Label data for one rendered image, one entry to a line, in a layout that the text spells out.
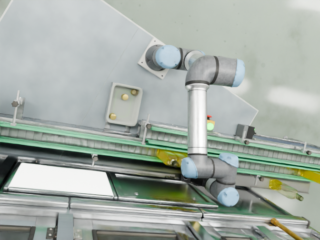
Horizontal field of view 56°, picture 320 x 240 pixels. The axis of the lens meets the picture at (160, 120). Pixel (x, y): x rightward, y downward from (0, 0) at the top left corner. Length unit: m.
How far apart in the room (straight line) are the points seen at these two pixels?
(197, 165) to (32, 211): 0.60
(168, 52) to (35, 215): 0.95
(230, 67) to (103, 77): 0.80
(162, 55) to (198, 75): 0.43
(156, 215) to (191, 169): 0.27
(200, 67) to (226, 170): 0.40
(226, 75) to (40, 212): 0.85
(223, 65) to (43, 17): 1.00
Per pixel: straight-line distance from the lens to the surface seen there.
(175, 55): 1.56
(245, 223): 1.43
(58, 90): 1.74
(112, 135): 1.65
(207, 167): 1.12
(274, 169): 2.13
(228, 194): 1.17
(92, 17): 1.76
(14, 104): 1.50
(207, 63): 1.18
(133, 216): 1.20
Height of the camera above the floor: 2.48
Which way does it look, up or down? 71 degrees down
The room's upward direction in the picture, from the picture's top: 118 degrees clockwise
